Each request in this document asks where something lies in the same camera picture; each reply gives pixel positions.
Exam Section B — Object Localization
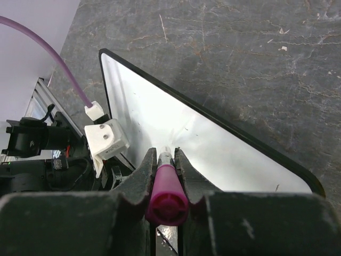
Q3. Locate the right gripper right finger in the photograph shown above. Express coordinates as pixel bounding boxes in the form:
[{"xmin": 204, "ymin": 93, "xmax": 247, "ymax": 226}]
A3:
[{"xmin": 175, "ymin": 149, "xmax": 340, "ymax": 255}]

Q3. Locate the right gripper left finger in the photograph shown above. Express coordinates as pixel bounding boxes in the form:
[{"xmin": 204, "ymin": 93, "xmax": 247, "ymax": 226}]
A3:
[{"xmin": 1, "ymin": 148, "xmax": 157, "ymax": 255}]

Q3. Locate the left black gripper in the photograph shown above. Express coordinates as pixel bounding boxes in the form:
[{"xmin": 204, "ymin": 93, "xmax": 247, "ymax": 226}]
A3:
[{"xmin": 91, "ymin": 157, "xmax": 125, "ymax": 191}]

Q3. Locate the magenta whiteboard marker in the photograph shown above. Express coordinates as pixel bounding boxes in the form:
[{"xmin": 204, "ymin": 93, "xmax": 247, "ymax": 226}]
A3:
[{"xmin": 145, "ymin": 146, "xmax": 189, "ymax": 226}]

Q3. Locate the white whiteboard black frame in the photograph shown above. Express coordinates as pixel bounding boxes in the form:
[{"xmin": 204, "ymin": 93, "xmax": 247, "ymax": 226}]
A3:
[{"xmin": 99, "ymin": 49, "xmax": 326, "ymax": 196}]

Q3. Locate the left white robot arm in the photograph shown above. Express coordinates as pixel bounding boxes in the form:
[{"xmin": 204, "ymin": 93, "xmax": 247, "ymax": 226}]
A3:
[{"xmin": 1, "ymin": 104, "xmax": 132, "ymax": 195}]

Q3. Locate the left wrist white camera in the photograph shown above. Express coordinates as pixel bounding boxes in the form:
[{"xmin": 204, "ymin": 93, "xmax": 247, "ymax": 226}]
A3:
[{"xmin": 84, "ymin": 119, "xmax": 130, "ymax": 179}]

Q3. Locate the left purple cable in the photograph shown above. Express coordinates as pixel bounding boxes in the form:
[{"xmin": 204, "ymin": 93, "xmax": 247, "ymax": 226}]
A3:
[{"xmin": 0, "ymin": 15, "xmax": 105, "ymax": 121}]

